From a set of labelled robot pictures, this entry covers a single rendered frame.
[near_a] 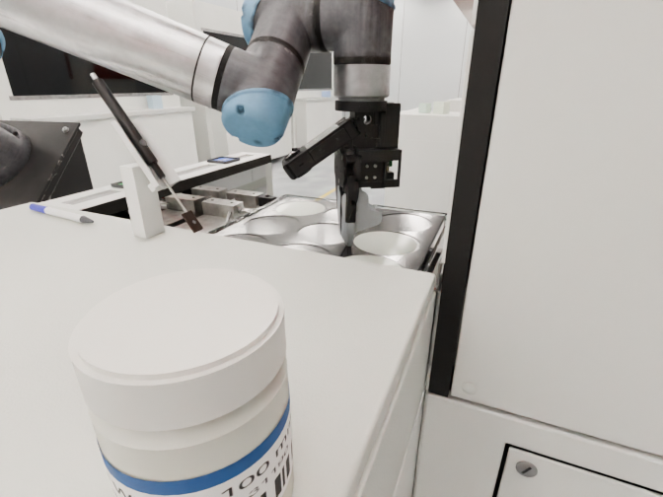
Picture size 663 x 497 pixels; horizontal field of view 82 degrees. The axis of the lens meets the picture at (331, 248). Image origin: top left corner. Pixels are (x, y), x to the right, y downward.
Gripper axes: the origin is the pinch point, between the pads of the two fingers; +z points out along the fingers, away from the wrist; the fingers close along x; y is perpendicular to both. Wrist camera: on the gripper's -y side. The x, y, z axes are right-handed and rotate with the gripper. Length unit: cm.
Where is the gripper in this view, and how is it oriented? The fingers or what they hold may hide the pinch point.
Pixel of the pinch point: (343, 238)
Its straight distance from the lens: 59.8
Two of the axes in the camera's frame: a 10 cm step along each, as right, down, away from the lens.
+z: 0.0, 9.2, 3.9
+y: 9.8, -0.7, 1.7
